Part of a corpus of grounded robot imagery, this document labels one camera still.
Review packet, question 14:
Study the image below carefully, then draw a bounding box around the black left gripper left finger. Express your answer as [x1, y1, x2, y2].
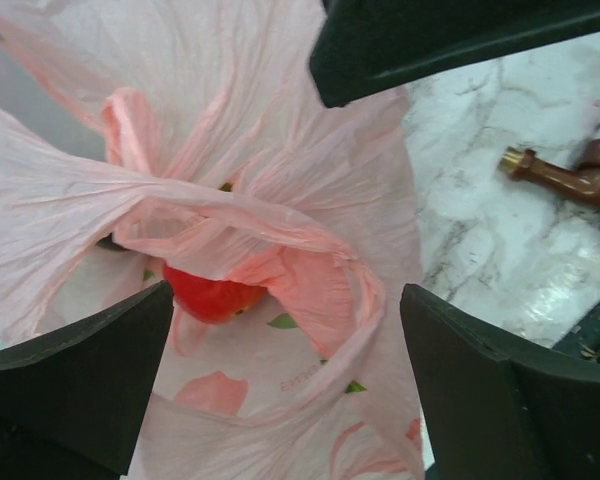
[0, 282, 173, 480]

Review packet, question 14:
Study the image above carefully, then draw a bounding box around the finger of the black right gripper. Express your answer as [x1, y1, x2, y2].
[309, 0, 600, 108]

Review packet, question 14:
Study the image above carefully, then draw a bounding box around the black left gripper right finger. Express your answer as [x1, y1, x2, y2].
[400, 284, 600, 479]

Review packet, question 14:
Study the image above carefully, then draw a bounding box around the red fake fruit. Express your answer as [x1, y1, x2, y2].
[162, 264, 267, 325]

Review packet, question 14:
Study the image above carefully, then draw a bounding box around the pink plastic bag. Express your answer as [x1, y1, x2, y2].
[0, 1, 425, 479]

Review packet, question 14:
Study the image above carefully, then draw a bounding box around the black mounting bar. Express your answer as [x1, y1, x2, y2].
[552, 301, 600, 364]

